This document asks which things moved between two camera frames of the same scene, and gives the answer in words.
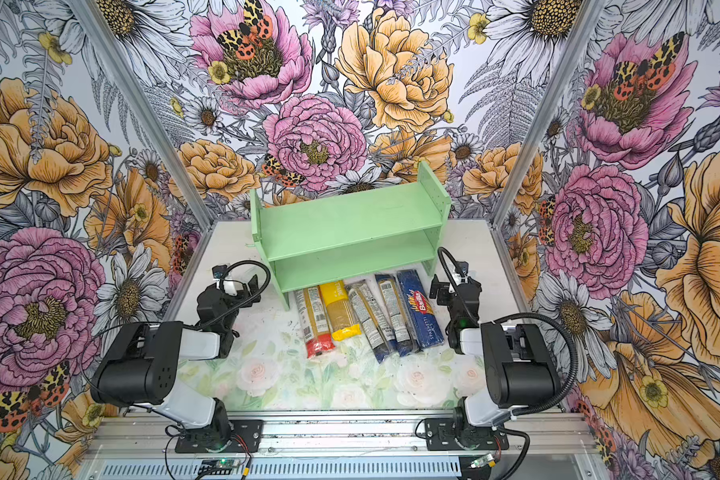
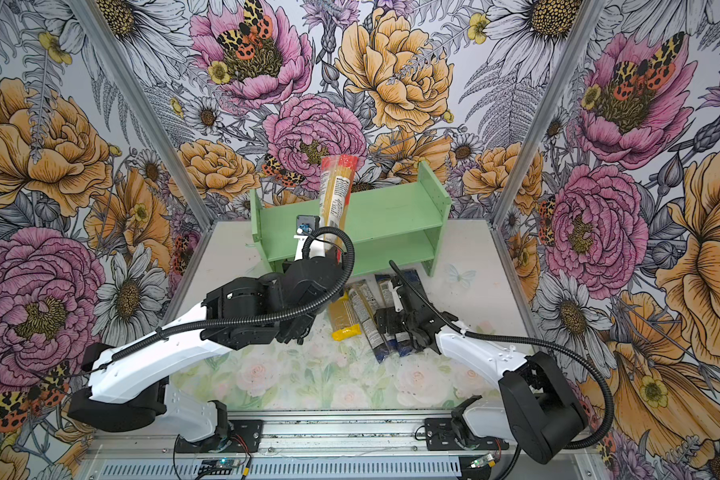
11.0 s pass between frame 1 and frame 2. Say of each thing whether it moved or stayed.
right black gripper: moved
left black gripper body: moved
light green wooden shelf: stayed
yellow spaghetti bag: stayed
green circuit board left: stayed
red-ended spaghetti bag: moved
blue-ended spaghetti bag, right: stayed
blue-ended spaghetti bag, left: stayed
